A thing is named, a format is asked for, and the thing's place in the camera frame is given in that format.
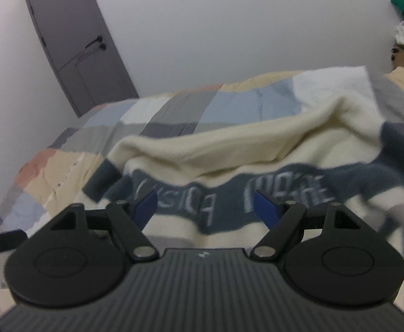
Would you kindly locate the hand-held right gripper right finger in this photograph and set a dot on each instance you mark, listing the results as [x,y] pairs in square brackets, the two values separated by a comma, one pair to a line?
[264,209]

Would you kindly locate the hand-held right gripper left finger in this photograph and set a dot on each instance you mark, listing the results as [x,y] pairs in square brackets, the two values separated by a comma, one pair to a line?
[147,206]

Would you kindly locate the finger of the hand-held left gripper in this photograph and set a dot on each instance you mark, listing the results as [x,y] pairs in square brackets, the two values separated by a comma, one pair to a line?
[5,238]

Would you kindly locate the cream and blue sweater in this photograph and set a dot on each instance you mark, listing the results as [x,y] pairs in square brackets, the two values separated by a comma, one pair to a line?
[222,152]

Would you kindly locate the patchwork bed cover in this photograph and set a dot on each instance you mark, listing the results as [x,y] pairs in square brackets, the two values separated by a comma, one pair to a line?
[174,110]

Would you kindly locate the grey headboard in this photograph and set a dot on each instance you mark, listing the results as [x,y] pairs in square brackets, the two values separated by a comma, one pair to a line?
[74,41]

